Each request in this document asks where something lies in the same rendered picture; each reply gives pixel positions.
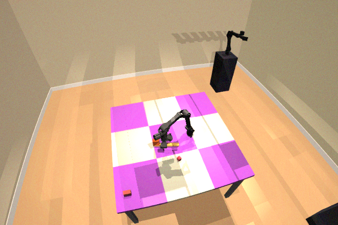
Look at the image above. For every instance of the small orange block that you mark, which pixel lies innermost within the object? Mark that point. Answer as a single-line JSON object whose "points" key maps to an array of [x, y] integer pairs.
{"points": [[127, 192]]}

